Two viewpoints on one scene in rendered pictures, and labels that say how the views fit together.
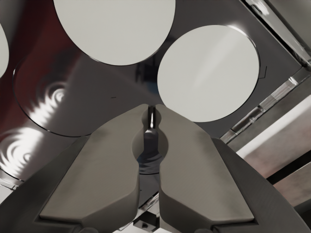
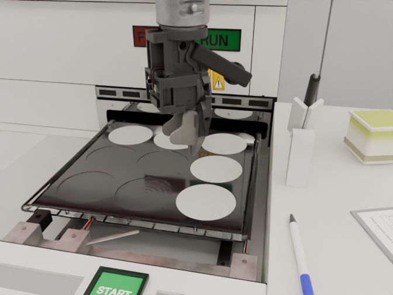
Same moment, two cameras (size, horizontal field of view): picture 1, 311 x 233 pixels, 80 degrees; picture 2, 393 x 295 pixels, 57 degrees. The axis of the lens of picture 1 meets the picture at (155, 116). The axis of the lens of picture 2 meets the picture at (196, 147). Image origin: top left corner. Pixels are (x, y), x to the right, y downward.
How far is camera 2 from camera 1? 59 cm
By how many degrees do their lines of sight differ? 78
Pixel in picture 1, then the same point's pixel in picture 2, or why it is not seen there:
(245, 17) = (242, 199)
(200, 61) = (213, 195)
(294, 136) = not seen: hidden behind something
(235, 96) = (204, 215)
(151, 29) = (214, 178)
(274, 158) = not seen: hidden behind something
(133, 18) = (214, 172)
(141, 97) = (179, 183)
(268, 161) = not seen: hidden behind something
